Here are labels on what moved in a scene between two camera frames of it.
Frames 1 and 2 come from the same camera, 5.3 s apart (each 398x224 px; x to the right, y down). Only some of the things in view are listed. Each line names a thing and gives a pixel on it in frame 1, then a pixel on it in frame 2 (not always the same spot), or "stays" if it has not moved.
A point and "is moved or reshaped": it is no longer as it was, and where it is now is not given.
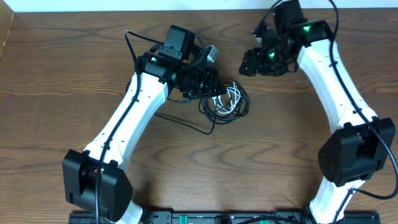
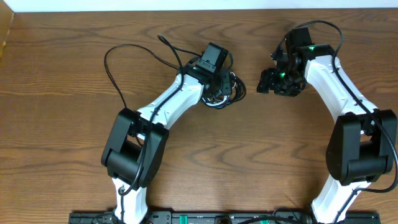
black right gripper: [252, 60] to [268, 82]
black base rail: [101, 217] stays
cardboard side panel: [6, 18] stays
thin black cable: [208, 134] to [142, 48]
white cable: [234, 96] is moved or reshaped
